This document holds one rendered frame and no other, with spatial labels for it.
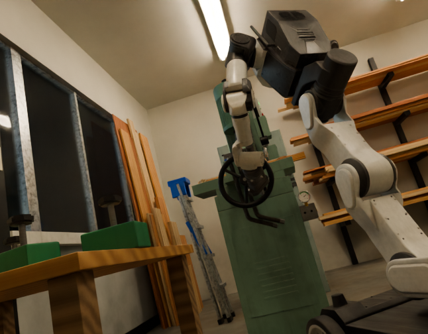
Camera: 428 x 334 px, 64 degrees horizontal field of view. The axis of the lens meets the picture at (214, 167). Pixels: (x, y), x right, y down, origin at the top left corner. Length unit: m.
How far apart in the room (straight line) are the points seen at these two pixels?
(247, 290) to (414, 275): 1.01
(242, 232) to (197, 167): 2.81
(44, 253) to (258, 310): 1.43
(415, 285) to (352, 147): 0.49
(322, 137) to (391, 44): 3.98
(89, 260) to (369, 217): 0.97
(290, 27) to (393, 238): 0.91
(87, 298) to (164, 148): 4.39
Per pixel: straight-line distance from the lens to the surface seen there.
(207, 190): 2.00
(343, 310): 1.33
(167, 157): 4.82
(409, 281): 1.20
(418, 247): 1.25
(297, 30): 1.58
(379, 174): 1.29
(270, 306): 1.96
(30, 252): 0.69
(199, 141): 4.75
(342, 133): 1.38
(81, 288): 0.53
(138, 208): 3.36
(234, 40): 1.58
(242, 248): 1.94
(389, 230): 1.26
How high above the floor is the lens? 0.48
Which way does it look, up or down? 14 degrees up
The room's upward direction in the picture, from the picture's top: 14 degrees counter-clockwise
